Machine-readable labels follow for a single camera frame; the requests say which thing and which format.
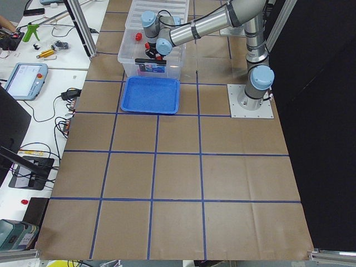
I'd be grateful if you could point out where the black power adapter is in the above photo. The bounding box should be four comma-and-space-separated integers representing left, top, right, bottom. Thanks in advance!
61, 88, 82, 101

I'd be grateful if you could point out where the clear plastic box lid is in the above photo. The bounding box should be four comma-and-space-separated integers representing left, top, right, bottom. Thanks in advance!
125, 0, 191, 31

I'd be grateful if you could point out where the black monitor stand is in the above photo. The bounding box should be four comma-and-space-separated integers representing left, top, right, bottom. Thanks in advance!
1, 146, 55, 191

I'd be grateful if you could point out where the green device box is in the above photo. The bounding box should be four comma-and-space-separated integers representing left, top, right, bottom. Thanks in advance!
1, 219, 39, 252

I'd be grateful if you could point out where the aluminium frame post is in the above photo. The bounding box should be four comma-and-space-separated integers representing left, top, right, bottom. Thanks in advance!
63, 0, 97, 58

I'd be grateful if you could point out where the clear plastic storage box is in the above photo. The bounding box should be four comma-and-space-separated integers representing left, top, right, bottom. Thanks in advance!
117, 28, 186, 80

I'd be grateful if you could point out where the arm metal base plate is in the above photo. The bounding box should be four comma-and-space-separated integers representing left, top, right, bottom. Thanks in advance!
219, 26, 245, 37
227, 84, 274, 119

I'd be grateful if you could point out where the black phone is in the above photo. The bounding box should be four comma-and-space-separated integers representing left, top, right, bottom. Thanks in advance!
23, 8, 45, 17

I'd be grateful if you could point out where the red block near latch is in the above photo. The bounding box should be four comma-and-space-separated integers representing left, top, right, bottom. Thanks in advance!
135, 32, 142, 41

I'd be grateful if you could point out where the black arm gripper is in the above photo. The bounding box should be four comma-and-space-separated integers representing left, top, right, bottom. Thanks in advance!
145, 42, 161, 58

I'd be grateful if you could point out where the black box latch handle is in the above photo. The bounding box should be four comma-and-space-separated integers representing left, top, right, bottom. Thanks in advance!
135, 58, 167, 66

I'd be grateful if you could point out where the teach pendant tablet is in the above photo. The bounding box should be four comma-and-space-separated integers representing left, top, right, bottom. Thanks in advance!
4, 63, 48, 101

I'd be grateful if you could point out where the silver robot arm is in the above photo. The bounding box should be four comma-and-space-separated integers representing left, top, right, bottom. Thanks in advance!
141, 1, 275, 111

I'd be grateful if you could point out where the blue plastic tray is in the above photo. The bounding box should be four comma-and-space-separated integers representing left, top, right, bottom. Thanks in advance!
121, 76, 180, 115

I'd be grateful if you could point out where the yellow brass tool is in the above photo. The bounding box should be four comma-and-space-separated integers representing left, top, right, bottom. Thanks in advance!
36, 48, 57, 61

